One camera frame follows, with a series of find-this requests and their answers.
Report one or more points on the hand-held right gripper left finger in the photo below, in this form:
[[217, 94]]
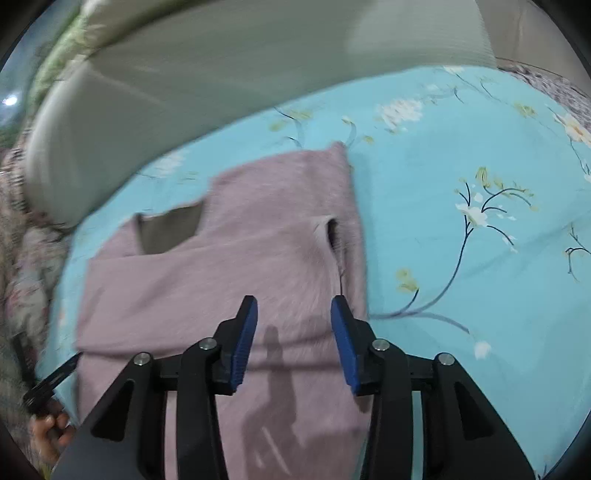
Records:
[[245, 337]]

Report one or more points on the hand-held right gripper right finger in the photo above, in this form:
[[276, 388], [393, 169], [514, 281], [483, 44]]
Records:
[[342, 341]]

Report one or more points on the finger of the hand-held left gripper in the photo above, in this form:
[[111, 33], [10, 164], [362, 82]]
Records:
[[51, 381]]

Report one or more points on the pink knit sweater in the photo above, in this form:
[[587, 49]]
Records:
[[231, 267]]

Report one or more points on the person's left hand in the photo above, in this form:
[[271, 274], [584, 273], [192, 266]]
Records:
[[46, 436]]

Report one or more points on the turquoise floral bed sheet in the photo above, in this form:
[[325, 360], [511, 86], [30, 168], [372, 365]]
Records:
[[438, 277]]

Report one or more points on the green striped pillow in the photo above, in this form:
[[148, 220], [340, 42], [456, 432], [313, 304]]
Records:
[[207, 69]]

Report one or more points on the grey patterned cloth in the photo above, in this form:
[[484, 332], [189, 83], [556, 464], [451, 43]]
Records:
[[545, 87]]

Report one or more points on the light green floral cloth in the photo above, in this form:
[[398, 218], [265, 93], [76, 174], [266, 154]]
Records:
[[62, 50]]

